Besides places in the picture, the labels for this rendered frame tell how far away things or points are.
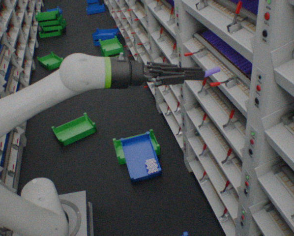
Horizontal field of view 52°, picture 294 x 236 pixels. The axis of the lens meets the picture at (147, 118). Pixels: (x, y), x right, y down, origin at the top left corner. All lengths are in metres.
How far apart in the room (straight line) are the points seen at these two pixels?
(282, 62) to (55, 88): 0.64
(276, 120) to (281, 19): 0.29
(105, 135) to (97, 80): 1.56
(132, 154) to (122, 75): 1.26
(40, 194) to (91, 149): 1.13
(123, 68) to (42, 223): 0.57
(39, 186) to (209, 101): 0.79
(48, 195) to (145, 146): 1.02
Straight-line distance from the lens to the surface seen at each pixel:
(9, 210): 1.01
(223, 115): 1.29
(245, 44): 0.94
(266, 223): 1.20
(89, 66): 0.84
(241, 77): 1.09
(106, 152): 2.24
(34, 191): 1.24
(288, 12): 0.78
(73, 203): 1.47
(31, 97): 0.98
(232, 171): 1.34
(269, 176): 1.06
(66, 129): 2.57
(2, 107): 0.99
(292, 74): 0.79
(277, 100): 0.88
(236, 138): 1.19
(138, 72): 0.87
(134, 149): 2.08
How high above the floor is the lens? 1.47
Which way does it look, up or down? 37 degrees down
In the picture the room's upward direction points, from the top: 8 degrees counter-clockwise
